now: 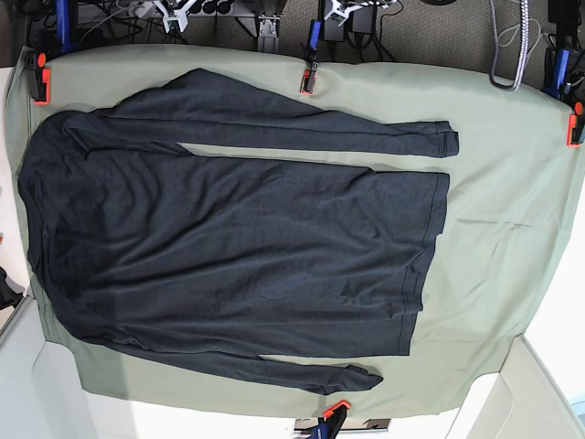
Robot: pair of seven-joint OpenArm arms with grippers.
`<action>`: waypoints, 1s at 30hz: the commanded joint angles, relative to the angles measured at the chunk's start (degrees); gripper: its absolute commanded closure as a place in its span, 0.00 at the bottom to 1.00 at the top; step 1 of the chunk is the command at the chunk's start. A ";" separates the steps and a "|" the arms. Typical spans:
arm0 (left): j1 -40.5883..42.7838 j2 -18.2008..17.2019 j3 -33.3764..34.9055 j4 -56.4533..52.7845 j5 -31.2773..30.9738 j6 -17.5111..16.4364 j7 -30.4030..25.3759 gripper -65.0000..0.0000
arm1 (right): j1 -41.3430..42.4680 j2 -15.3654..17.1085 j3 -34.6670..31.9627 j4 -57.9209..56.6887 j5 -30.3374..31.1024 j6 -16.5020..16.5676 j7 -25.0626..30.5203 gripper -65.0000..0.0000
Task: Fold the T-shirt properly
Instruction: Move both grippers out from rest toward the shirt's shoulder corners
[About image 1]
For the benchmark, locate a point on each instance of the dark long-sleeve T-shirt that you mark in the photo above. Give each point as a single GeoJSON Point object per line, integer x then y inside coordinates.
{"type": "Point", "coordinates": [228, 265]}

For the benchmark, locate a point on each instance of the orange black clamp top middle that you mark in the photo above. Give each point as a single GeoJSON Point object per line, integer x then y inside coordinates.
{"type": "Point", "coordinates": [308, 79]}

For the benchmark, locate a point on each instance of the orange black clamp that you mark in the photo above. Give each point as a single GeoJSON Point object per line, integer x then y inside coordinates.
{"type": "Point", "coordinates": [576, 133]}
{"type": "Point", "coordinates": [38, 77]}
{"type": "Point", "coordinates": [308, 79]}
{"type": "Point", "coordinates": [334, 418]}

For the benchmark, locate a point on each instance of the black power adapter left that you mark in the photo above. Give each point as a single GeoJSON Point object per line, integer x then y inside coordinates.
{"type": "Point", "coordinates": [332, 31]}

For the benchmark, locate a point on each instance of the black power adapter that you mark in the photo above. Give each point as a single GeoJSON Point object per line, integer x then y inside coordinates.
{"type": "Point", "coordinates": [363, 20]}
{"type": "Point", "coordinates": [332, 31]}

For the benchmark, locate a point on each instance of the orange black clamp bottom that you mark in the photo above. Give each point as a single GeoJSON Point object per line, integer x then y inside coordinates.
{"type": "Point", "coordinates": [334, 418]}

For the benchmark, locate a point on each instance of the black power adapter right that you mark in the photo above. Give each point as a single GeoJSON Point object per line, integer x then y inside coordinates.
{"type": "Point", "coordinates": [363, 20]}

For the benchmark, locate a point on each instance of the green table cloth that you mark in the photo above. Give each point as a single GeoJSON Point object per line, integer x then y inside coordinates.
{"type": "Point", "coordinates": [515, 188]}

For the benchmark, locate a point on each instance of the white power strip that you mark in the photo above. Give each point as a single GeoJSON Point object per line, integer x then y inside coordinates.
{"type": "Point", "coordinates": [136, 9]}

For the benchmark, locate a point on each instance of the orange black clamp top left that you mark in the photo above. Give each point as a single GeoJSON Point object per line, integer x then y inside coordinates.
{"type": "Point", "coordinates": [38, 77]}

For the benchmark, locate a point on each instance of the black object left edge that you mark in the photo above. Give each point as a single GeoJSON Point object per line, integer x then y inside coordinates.
{"type": "Point", "coordinates": [8, 296]}

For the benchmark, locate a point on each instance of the orange black clamp right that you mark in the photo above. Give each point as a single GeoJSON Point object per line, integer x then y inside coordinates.
{"type": "Point", "coordinates": [576, 133]}

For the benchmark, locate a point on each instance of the blue clamp handle top middle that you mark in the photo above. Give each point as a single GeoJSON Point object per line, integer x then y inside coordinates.
{"type": "Point", "coordinates": [314, 34]}

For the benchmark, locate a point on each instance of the blue clamp handle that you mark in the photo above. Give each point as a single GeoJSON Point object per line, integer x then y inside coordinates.
{"type": "Point", "coordinates": [63, 25]}
{"type": "Point", "coordinates": [314, 34]}
{"type": "Point", "coordinates": [559, 72]}

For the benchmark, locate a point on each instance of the grey metal table bracket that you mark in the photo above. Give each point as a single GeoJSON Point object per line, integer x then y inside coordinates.
{"type": "Point", "coordinates": [267, 38]}

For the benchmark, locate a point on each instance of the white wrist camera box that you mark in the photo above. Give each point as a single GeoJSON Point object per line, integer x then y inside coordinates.
{"type": "Point", "coordinates": [340, 11]}
{"type": "Point", "coordinates": [174, 14]}

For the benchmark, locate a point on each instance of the blue clamp handle top left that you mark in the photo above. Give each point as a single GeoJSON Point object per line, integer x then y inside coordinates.
{"type": "Point", "coordinates": [63, 25]}

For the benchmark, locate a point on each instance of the blue clamp handle top right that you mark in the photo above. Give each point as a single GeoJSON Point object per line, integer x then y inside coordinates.
{"type": "Point", "coordinates": [559, 72]}

